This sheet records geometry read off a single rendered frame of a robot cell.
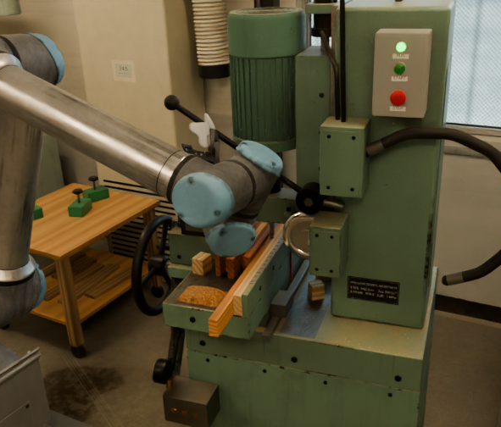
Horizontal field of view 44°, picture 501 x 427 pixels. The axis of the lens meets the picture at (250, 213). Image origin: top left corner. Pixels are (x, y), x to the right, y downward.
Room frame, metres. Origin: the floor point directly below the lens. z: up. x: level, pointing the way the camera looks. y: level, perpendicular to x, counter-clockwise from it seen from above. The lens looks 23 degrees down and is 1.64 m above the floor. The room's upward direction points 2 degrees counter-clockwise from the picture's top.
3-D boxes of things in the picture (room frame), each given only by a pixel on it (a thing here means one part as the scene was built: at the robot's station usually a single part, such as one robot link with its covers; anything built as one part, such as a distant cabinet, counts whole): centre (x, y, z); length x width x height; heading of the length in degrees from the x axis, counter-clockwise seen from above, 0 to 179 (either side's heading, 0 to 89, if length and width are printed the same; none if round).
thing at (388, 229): (1.36, -0.33, 1.16); 0.22 x 0.22 x 0.72; 70
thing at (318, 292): (1.39, -0.16, 0.82); 0.03 x 0.03 x 0.04; 13
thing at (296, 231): (1.29, -0.13, 1.02); 0.12 x 0.03 x 0.12; 70
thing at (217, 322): (1.36, -0.02, 0.92); 0.60 x 0.02 x 0.04; 160
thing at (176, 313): (1.48, 0.05, 0.87); 0.61 x 0.30 x 0.06; 160
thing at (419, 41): (1.21, -0.31, 1.40); 0.10 x 0.06 x 0.16; 70
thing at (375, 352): (1.41, -0.17, 0.76); 0.57 x 0.45 x 0.09; 70
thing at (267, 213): (1.45, -0.07, 1.03); 0.14 x 0.07 x 0.09; 70
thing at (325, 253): (1.25, -0.17, 1.02); 0.09 x 0.07 x 0.12; 160
